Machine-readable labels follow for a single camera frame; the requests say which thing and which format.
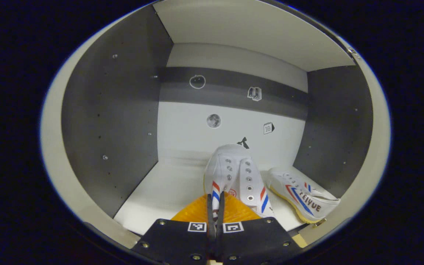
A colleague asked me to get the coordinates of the grey shoe cabinet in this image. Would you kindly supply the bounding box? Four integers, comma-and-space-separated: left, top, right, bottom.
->
41, 0, 391, 251

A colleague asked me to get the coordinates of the grey shelf board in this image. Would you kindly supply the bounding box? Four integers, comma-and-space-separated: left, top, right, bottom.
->
153, 0, 356, 72

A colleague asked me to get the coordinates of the white canvas shoe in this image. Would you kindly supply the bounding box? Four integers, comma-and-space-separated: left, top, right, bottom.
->
265, 167, 341, 224
204, 144, 275, 221

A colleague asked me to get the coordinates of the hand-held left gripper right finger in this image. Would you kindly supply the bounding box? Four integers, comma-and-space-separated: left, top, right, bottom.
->
216, 192, 303, 265

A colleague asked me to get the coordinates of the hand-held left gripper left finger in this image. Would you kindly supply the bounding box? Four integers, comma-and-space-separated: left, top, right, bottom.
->
131, 193, 215, 265

